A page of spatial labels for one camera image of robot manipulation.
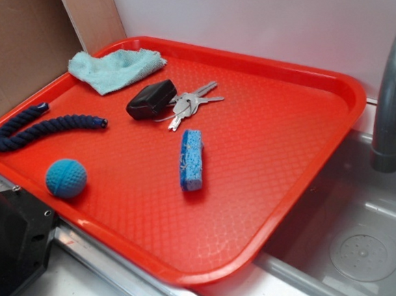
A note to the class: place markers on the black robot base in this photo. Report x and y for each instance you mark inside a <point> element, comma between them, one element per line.
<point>26,232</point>

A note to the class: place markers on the blue sponge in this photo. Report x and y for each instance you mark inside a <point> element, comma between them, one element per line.
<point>190,165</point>

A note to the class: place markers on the red plastic tray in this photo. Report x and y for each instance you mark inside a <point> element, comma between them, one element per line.
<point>262,145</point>

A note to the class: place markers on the silver keys bunch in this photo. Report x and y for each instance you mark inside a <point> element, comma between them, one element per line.
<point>187,104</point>

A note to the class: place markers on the black key fob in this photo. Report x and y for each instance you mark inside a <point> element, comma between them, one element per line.
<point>151,100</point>

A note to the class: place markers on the light blue cloth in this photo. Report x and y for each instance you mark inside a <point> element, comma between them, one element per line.
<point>115,70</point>

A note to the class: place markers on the blue dimpled ball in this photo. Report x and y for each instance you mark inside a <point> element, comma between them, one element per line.
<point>66,178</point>

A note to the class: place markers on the grey plastic sink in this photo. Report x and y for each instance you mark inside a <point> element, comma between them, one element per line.
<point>339,239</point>

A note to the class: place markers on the grey faucet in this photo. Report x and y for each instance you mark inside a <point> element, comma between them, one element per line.
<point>383,150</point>

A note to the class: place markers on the brown cardboard panel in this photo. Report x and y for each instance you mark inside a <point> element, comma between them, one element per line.
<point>39,37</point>

